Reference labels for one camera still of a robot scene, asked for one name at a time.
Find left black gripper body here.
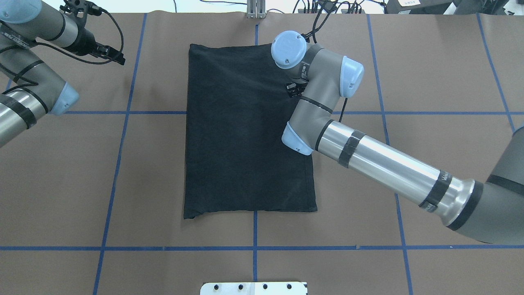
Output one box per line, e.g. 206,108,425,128
74,27,126,66

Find black t-shirt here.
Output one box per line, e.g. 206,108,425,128
183,44,317,220

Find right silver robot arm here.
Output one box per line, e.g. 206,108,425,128
270,31,524,245

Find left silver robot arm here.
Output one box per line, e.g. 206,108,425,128
0,0,125,146

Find black label printer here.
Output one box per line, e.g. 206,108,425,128
384,0,453,15

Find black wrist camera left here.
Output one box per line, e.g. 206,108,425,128
59,0,103,17

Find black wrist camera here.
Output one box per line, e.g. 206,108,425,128
286,82,307,98
59,0,103,17

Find aluminium frame post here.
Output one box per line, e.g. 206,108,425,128
246,0,267,19

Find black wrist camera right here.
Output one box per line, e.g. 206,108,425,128
286,82,307,98

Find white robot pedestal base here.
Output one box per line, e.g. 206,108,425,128
200,281,308,295

